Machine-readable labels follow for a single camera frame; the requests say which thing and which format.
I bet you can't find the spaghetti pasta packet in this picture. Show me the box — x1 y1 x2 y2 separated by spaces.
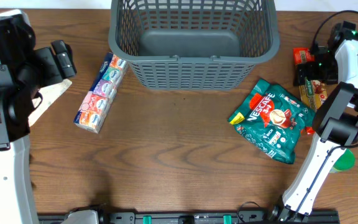
292 47 329 136

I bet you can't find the beige paper pouch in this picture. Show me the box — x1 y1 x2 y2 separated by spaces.
29 79 72 127

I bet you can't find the tissue multipack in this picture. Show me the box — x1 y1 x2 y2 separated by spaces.
73 52 128 133

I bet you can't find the green Nescafe coffee bag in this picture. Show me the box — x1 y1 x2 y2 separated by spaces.
228 79 315 164

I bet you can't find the green lidded jar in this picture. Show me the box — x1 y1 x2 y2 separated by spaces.
330 149 356 173

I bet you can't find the grey plastic basket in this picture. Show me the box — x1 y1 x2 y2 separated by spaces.
108 0 280 90

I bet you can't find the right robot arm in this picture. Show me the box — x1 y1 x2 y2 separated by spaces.
268 21 358 223

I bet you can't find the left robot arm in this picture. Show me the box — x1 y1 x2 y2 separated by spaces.
0 9 76 223

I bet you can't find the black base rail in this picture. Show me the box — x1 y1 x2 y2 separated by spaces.
38 206 340 224

